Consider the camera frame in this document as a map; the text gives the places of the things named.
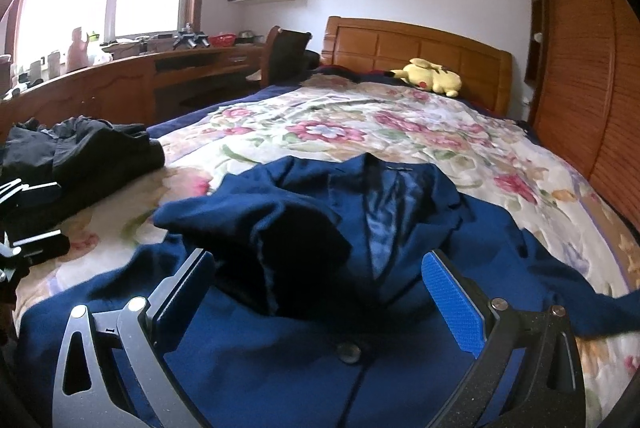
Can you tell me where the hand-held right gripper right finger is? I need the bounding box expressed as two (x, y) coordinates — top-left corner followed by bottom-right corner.
(421, 249), (586, 428)

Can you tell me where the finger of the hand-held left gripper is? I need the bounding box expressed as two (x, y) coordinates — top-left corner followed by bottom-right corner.
(0, 178), (62, 215)
(0, 231), (69, 269)

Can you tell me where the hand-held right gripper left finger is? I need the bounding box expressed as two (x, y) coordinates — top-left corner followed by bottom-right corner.
(52, 248), (218, 428)

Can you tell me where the blue suit jacket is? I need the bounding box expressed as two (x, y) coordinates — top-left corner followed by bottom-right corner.
(15, 153), (640, 428)

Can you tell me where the pile of black clothes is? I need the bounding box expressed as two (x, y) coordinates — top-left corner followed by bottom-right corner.
(0, 117), (166, 221)

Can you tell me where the long wooden desk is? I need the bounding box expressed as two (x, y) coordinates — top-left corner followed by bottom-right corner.
(0, 43), (268, 139)

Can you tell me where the pink figurine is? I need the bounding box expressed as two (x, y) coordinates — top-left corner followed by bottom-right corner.
(66, 27), (91, 72)

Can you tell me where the navy bed sheet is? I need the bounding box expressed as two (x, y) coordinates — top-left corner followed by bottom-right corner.
(147, 67), (401, 141)

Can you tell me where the floral bed blanket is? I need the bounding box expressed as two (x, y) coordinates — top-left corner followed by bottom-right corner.
(15, 81), (640, 428)

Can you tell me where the black gadget on legs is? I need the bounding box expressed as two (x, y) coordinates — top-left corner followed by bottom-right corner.
(172, 23), (211, 50)

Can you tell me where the yellow plush toy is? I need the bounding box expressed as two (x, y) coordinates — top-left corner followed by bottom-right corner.
(390, 57), (462, 98)

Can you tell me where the wooden chair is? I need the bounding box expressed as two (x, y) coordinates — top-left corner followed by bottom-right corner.
(246, 26), (321, 90)

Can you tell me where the wooden bed headboard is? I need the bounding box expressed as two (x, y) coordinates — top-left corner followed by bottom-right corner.
(320, 16), (513, 116)

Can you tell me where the wooden slatted wardrobe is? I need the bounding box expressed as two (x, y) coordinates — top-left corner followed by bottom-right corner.
(525, 0), (640, 229)

